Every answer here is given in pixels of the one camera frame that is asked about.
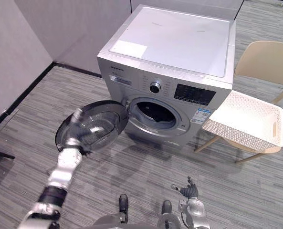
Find beige chair with wooden legs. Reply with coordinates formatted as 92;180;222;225
194;40;283;166

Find washing machine detergent drawer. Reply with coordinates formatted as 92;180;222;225
108;73;133;87

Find robot right leg dark foot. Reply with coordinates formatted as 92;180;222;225
157;199;179;229

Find robot left leg dark foot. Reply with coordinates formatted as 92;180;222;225
118;193;129;218

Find robot leg dark foot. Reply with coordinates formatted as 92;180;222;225
118;193;129;218
157;199;179;229

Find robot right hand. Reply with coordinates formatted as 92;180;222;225
171;176;199;198

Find chrome washing machine dial knob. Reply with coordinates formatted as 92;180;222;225
149;81;162;94

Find black washing machine display panel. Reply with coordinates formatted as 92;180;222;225
173;83;217;106

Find round glass washing machine door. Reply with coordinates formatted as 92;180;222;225
55;100;130;154

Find silver robot torso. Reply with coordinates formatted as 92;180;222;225
76;213;159;229

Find blue energy label sticker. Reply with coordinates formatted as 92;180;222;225
191;107;212;124

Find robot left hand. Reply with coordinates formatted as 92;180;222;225
64;107;103;156

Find white perforated laundry basket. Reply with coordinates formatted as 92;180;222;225
201;90;283;151

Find white rectangular label sheet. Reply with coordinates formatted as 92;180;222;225
108;40;148;59

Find silver front-load washing machine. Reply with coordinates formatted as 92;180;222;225
96;4;237;150

